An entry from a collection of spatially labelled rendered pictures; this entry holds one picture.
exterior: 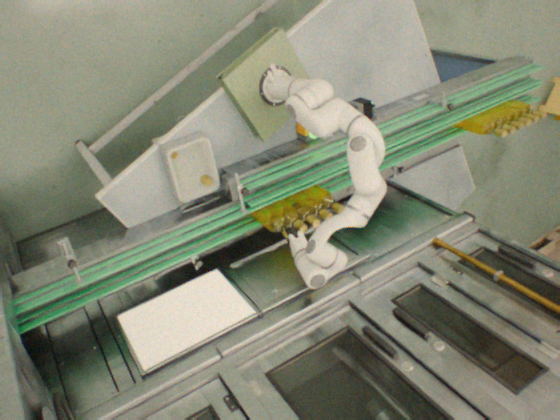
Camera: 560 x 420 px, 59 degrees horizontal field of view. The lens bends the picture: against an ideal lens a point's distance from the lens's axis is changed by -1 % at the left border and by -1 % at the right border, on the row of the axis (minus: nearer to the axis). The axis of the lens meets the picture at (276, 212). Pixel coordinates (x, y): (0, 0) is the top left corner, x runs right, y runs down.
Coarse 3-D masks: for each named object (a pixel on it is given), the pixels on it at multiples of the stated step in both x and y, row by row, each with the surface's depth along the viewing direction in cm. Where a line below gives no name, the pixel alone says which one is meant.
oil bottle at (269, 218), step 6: (258, 210) 196; (264, 210) 195; (270, 210) 195; (258, 216) 197; (264, 216) 192; (270, 216) 191; (276, 216) 190; (282, 216) 190; (264, 222) 194; (270, 222) 188; (276, 222) 188; (282, 222) 188; (270, 228) 191; (276, 228) 188
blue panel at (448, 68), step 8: (432, 56) 298; (440, 56) 296; (440, 64) 283; (448, 64) 281; (456, 64) 279; (464, 64) 277; (472, 64) 275; (480, 64) 273; (488, 64) 271; (440, 72) 271; (448, 72) 269; (456, 72) 267; (464, 72) 265; (440, 80) 260
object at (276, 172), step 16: (496, 80) 248; (512, 80) 246; (448, 96) 238; (464, 96) 236; (416, 112) 228; (432, 112) 226; (384, 128) 218; (336, 144) 212; (304, 160) 204; (256, 176) 197; (272, 176) 195
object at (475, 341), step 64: (384, 256) 185; (448, 256) 186; (512, 256) 180; (64, 320) 187; (320, 320) 168; (384, 320) 161; (448, 320) 159; (512, 320) 153; (64, 384) 159; (128, 384) 154; (192, 384) 150; (256, 384) 149; (320, 384) 146; (384, 384) 142; (448, 384) 138; (512, 384) 136
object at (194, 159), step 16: (192, 144) 185; (208, 144) 188; (176, 160) 192; (192, 160) 195; (208, 160) 194; (176, 176) 194; (192, 176) 198; (176, 192) 190; (192, 192) 196; (208, 192) 196
